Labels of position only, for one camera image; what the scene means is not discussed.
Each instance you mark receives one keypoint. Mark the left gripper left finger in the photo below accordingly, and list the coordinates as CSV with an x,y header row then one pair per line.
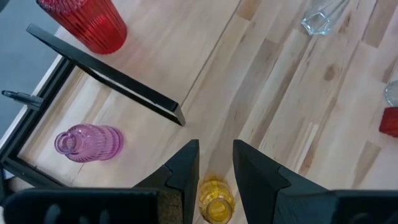
x,y
174,174

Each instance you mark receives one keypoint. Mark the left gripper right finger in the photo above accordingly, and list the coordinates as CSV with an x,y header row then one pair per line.
x,y
267,186

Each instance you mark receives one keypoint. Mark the yellow ribbed glass vase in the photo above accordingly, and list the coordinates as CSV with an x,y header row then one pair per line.
x,y
216,199

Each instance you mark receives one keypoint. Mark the pink ribbed glass vase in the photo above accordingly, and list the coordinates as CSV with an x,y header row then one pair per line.
x,y
93,143

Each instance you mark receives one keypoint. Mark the clear ribbed glass jar vase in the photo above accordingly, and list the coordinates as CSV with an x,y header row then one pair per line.
x,y
393,93

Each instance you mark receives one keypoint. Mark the red ribbed cylinder glass vase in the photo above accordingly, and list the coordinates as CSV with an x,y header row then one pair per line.
x,y
90,25

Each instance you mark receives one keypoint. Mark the clear faceted glass vase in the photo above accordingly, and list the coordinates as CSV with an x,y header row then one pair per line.
x,y
323,18

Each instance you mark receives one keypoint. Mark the red flared square glass vase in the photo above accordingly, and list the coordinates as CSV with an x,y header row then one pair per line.
x,y
390,123

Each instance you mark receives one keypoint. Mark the black clamp lever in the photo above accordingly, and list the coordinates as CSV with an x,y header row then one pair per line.
x,y
25,99

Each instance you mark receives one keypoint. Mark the wooden shelf black metal frame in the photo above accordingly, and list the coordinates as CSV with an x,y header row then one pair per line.
x,y
124,83

